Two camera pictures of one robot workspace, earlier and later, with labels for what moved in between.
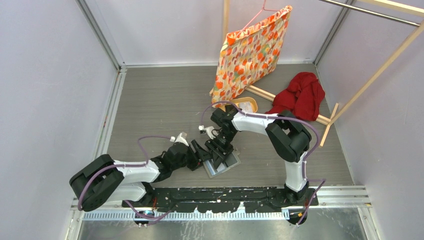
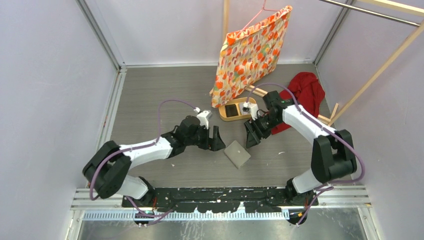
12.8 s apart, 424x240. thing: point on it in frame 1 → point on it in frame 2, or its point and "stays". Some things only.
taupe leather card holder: (231, 161) → (237, 154)
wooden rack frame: (331, 121) stays
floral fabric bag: (248, 56) stays
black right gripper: (218, 155) → (253, 138)
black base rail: (220, 200) stays
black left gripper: (202, 155) → (216, 143)
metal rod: (372, 10) stays
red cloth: (302, 97) stays
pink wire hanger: (262, 9) stays
